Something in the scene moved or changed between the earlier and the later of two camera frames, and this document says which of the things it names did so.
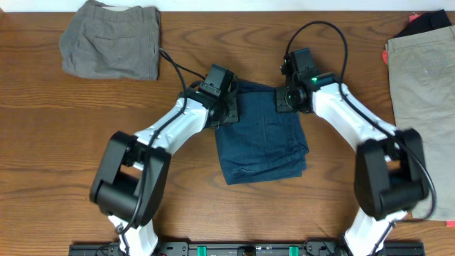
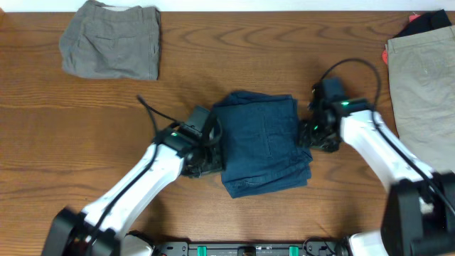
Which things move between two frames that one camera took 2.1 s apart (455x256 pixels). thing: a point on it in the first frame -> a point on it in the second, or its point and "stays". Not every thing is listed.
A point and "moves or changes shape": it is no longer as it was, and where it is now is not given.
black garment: x=425 y=22 stays
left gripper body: x=230 y=112 -> x=212 y=162
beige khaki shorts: x=421 y=75 stays
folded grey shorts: x=116 y=43 stays
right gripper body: x=281 y=100 -> x=311 y=136
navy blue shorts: x=264 y=144 moves or changes shape
